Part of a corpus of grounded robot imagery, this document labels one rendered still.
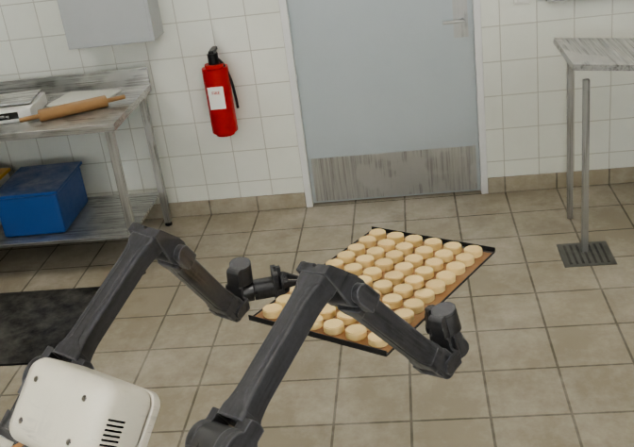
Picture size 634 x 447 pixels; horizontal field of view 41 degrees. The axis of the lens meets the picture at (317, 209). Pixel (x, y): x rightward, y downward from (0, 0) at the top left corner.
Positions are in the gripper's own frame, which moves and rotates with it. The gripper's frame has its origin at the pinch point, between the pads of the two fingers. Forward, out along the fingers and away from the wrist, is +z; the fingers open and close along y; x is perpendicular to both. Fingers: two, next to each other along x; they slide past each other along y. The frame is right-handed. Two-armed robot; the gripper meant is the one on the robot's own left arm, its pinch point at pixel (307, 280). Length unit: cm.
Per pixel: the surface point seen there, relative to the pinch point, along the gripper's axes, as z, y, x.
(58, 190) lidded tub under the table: -101, 49, -249
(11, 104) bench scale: -116, 1, -259
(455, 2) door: 129, -22, -251
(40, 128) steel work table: -100, 9, -233
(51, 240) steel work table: -110, 74, -242
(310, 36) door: 50, -10, -273
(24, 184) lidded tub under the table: -122, 48, -266
